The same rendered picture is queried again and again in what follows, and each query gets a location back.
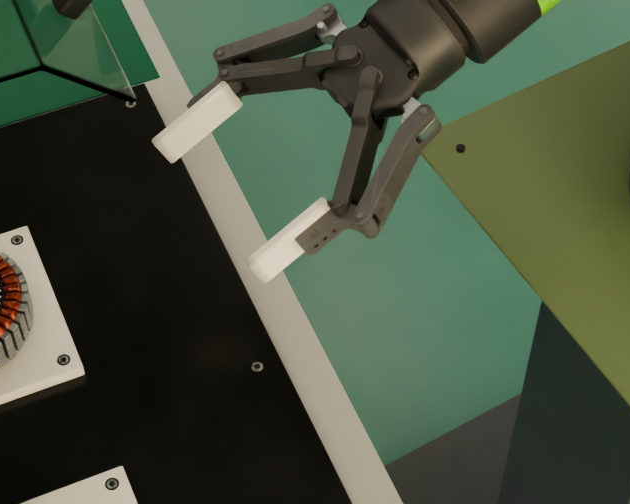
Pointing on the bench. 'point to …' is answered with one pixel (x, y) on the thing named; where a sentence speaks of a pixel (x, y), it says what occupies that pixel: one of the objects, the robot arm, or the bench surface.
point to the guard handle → (71, 7)
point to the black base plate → (139, 327)
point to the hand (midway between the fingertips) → (218, 200)
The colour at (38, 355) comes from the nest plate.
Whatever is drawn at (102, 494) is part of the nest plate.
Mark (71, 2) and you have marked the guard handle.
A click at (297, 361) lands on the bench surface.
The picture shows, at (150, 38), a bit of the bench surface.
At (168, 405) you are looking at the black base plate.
